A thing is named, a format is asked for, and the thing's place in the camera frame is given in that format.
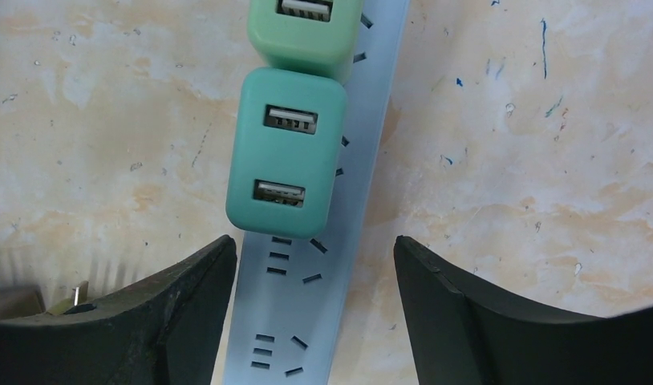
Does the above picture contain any green USB charger plug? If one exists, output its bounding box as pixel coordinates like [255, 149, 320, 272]
[247, 0, 364, 84]

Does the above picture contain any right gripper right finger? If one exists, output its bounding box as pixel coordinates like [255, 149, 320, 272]
[394, 236, 653, 384]

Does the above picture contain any teal USB charger plug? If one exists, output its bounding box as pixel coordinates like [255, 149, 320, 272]
[225, 67, 347, 239]

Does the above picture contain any yellow charger plug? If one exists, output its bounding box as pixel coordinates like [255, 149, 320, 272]
[47, 281, 89, 315]

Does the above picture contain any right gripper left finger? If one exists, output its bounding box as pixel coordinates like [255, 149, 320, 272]
[0, 235, 237, 384]

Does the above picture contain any light blue power strip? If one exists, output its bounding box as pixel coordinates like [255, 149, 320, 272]
[223, 1, 408, 384]

